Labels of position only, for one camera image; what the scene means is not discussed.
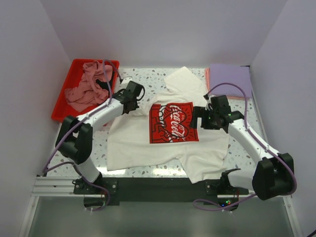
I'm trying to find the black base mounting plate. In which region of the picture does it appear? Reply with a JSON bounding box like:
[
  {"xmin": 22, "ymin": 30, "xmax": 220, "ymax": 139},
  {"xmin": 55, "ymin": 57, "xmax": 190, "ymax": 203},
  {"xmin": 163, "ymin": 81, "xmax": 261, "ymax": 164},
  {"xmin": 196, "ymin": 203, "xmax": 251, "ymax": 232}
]
[{"xmin": 72, "ymin": 177, "xmax": 249, "ymax": 207}]

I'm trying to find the white t-shirt red print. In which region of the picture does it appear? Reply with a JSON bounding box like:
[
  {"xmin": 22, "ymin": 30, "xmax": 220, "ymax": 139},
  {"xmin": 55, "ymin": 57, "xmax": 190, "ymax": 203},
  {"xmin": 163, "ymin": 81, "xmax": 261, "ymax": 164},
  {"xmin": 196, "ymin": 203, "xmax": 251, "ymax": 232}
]
[{"xmin": 107, "ymin": 67, "xmax": 230, "ymax": 183}]

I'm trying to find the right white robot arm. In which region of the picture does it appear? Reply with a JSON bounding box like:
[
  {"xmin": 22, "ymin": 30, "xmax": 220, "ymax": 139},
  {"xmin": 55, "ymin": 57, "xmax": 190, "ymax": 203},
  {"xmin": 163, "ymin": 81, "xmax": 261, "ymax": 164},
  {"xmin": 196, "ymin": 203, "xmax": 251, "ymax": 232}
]
[{"xmin": 190, "ymin": 95, "xmax": 297, "ymax": 200}]

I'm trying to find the aluminium extrusion rail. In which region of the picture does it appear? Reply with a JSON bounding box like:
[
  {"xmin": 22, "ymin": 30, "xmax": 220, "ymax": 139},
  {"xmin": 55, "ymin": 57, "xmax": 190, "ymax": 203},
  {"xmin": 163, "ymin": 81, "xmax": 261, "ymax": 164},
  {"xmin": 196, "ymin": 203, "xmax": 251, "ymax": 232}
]
[{"xmin": 31, "ymin": 158, "xmax": 292, "ymax": 198}]

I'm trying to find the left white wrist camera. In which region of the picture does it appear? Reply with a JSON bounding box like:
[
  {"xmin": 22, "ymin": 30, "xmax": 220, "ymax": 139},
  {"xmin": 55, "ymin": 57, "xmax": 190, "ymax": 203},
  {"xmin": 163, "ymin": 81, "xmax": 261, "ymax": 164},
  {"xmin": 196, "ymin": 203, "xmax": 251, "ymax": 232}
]
[{"xmin": 120, "ymin": 77, "xmax": 132, "ymax": 86}]

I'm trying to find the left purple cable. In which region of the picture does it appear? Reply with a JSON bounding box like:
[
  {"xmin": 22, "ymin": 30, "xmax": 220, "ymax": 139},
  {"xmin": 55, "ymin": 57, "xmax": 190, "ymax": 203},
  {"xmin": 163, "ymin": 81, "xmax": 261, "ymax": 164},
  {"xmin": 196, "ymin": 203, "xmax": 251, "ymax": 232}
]
[{"xmin": 42, "ymin": 59, "xmax": 124, "ymax": 212}]

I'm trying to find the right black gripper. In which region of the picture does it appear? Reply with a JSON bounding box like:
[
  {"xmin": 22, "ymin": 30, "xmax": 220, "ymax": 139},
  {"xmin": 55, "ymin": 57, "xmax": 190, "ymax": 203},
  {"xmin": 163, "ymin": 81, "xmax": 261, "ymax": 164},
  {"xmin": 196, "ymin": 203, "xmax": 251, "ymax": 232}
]
[{"xmin": 189, "ymin": 106, "xmax": 220, "ymax": 130}]

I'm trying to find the pink crumpled t-shirt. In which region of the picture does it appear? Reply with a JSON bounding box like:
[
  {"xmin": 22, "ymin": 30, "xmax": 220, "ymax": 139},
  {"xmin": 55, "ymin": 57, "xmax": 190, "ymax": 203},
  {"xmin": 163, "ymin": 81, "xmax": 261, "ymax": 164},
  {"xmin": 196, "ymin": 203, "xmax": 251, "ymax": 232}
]
[{"xmin": 64, "ymin": 61, "xmax": 113, "ymax": 113}]

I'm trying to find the black garment in bin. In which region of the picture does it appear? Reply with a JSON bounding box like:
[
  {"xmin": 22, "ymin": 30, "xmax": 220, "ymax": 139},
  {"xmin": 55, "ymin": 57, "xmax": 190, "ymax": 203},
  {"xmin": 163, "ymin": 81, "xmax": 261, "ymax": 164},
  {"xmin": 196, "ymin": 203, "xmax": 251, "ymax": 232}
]
[{"xmin": 96, "ymin": 79, "xmax": 115, "ymax": 91}]

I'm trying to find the folded purple t-shirt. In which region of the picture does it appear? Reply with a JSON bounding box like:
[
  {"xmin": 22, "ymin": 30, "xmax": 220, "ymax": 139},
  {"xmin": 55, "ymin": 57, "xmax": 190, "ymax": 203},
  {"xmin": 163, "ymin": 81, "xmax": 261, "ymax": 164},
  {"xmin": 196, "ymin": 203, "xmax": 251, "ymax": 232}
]
[{"xmin": 208, "ymin": 63, "xmax": 252, "ymax": 98}]

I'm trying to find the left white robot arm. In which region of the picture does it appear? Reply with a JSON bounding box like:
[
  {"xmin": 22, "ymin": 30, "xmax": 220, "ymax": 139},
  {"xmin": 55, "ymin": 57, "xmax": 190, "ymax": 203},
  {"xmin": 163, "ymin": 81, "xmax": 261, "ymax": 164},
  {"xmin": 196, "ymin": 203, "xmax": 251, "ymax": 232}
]
[{"xmin": 54, "ymin": 81, "xmax": 145, "ymax": 194}]

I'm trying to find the red plastic bin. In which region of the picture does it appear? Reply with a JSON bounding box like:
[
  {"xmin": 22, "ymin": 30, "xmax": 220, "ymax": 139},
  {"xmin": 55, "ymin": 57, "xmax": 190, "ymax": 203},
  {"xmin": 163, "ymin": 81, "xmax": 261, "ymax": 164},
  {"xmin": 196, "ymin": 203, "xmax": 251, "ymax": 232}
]
[{"xmin": 51, "ymin": 59, "xmax": 119, "ymax": 122}]

